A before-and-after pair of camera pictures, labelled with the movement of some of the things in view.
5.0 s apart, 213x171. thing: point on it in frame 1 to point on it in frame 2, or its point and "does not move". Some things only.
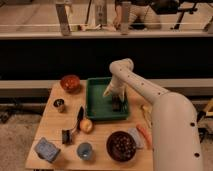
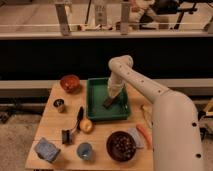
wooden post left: x=63 y=19 does not move
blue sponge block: x=46 y=150 does not move
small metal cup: x=59 y=104 does not move
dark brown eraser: x=116 y=103 to x=107 y=102
